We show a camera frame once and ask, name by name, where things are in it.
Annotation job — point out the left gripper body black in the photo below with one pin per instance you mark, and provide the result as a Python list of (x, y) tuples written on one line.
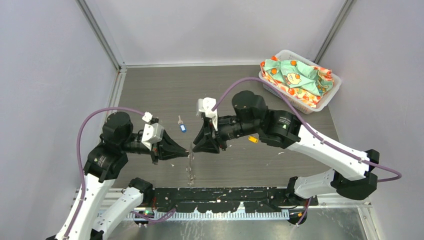
[(154, 151)]

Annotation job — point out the blue capped key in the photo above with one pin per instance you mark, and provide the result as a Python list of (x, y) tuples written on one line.
[(181, 125)]

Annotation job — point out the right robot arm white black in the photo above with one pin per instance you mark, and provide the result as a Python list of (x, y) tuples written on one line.
[(350, 171)]

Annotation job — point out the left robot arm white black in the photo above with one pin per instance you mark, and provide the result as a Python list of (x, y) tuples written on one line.
[(102, 168)]

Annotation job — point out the colourful printed cloth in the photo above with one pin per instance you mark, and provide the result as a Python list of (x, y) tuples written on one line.
[(304, 82)]

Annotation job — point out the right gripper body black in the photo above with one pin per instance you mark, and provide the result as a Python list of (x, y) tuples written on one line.
[(222, 135)]

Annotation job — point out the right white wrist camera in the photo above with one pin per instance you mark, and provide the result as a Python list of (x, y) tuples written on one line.
[(205, 106)]

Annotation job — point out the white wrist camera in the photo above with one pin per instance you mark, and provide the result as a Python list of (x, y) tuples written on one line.
[(152, 133), (205, 106)]

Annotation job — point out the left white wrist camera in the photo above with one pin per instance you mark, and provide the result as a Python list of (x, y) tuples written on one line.
[(152, 133)]

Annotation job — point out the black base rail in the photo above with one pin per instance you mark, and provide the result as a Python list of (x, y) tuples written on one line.
[(268, 199)]

